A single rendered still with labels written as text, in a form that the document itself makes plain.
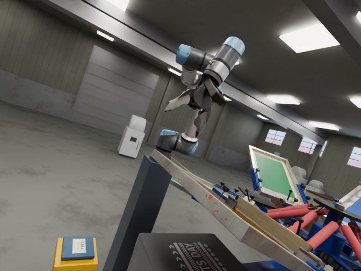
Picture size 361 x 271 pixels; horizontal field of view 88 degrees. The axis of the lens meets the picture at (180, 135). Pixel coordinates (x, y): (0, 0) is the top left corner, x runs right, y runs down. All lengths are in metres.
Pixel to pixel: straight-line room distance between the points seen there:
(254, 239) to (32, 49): 9.73
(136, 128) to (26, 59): 5.59
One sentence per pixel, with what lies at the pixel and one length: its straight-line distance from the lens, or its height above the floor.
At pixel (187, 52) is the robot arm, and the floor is 1.75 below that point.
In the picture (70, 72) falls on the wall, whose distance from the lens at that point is 9.58.
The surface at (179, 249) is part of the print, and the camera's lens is 1.01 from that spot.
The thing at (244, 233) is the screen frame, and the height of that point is 1.32.
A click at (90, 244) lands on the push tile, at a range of 0.85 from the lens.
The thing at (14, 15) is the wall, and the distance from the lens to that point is 10.17.
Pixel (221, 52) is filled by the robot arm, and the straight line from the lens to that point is 0.69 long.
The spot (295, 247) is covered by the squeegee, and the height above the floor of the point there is 1.17.
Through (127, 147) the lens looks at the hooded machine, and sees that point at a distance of 5.86.
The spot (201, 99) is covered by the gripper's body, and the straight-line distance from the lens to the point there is 0.62.
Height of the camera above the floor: 1.49
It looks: 3 degrees down
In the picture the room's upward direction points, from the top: 20 degrees clockwise
